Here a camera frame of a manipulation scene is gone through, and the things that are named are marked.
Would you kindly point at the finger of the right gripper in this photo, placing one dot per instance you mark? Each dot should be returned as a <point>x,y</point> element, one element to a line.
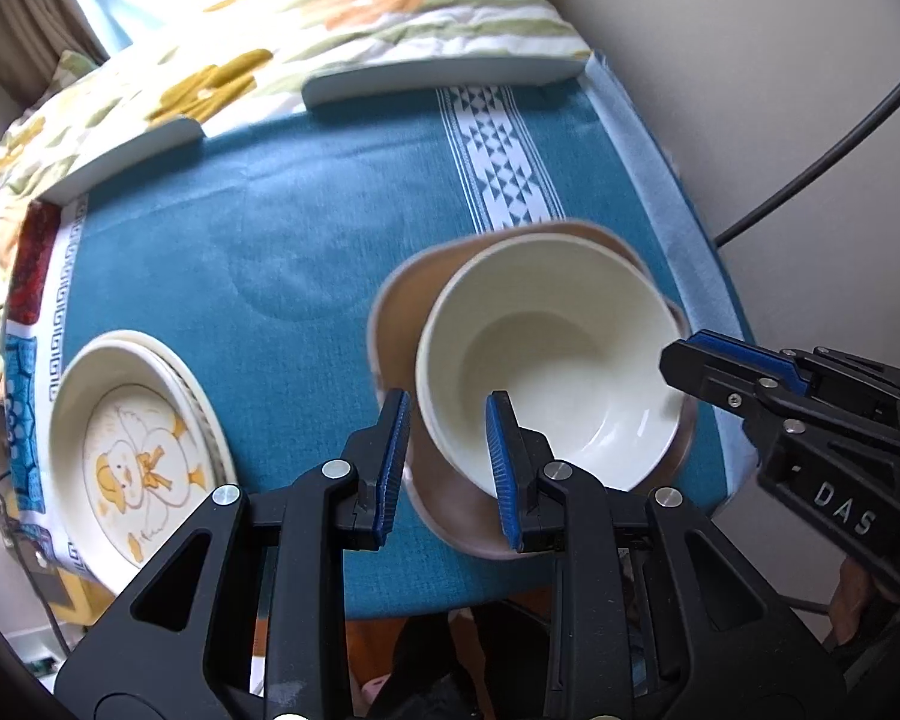
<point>710,378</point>
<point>750,356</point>

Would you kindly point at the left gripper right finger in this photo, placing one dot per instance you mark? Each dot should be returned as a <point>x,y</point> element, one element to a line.
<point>518,456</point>

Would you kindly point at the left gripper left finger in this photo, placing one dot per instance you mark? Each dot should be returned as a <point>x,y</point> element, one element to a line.
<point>376,455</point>

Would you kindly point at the pink square dish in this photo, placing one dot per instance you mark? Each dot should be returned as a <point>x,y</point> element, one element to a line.
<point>453,508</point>

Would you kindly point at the white small bowl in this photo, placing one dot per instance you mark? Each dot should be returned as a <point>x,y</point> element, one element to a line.
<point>573,333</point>

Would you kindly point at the plain white plate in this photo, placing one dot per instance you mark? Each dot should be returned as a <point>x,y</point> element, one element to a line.
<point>194,395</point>

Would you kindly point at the duck pattern deep plate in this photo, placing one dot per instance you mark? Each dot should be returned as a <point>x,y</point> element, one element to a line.
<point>127,462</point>

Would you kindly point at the person's right hand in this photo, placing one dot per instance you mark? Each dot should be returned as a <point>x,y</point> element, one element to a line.
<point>855,594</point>

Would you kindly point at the black curved stand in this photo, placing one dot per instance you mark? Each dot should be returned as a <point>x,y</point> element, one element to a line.
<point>833,156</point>

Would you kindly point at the blue patterned tablecloth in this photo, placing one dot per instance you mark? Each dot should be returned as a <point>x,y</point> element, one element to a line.
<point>256,255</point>

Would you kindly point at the yellow box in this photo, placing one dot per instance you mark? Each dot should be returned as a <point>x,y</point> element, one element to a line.
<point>81,600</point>

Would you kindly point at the floral striped duvet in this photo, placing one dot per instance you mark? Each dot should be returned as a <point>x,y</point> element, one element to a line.
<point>242,61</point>

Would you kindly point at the green patterned pillow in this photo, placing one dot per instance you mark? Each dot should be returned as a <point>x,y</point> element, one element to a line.
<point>71,67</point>

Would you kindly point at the left brown curtain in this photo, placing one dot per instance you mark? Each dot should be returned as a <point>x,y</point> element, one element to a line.
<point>35,33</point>

